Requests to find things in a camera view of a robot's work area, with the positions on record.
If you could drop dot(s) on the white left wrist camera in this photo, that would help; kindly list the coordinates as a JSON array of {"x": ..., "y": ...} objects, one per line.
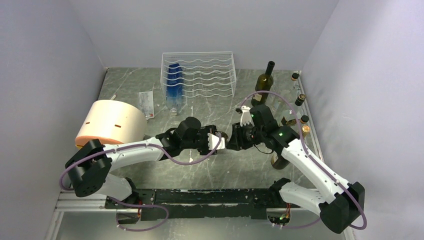
[{"x": 216, "y": 141}]

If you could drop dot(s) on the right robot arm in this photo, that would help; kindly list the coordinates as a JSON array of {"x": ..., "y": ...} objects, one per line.
[{"x": 336, "y": 201}]

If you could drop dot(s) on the clear bottle blue seal label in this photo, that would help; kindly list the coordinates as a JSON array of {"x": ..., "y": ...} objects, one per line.
[{"x": 304, "y": 119}]

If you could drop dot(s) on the cream orange bread box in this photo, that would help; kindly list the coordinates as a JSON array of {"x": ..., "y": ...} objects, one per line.
[{"x": 112, "y": 122}]

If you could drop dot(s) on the dark green bottle black cap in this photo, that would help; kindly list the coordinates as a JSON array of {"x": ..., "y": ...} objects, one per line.
[{"x": 263, "y": 83}]

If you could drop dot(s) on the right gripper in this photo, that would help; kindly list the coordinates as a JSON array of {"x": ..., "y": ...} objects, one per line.
[{"x": 237, "y": 142}]

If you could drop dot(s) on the red wine bottle gold cap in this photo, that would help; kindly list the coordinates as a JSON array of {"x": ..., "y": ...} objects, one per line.
[{"x": 278, "y": 162}]

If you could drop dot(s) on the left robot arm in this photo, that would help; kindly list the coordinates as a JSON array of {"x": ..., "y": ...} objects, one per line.
[{"x": 89, "y": 169}]

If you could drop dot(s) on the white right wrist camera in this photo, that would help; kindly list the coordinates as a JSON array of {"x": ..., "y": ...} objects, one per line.
[{"x": 246, "y": 118}]

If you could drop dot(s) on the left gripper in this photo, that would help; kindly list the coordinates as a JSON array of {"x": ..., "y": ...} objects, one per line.
[{"x": 206, "y": 129}]

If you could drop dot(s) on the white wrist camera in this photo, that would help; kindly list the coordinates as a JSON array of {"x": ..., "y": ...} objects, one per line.
[
  {"x": 246, "y": 118},
  {"x": 216, "y": 141}
]

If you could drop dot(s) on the dark bottle silver cap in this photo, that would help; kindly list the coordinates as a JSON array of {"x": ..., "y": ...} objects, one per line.
[{"x": 223, "y": 136}]

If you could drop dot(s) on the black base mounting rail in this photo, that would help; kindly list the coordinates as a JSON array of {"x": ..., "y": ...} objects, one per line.
[{"x": 156, "y": 204}]

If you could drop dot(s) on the clear bottle black orange label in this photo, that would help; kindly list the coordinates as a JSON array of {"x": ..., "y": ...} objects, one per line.
[{"x": 297, "y": 106}]

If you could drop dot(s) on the white wire wine rack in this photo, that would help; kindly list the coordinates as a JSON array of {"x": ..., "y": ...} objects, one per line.
[{"x": 205, "y": 74}]

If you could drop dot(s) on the white paper card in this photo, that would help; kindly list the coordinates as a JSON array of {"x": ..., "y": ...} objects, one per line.
[{"x": 146, "y": 104}]

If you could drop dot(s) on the blue bottle bottom row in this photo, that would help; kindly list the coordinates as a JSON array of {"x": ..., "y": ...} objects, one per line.
[{"x": 174, "y": 88}]

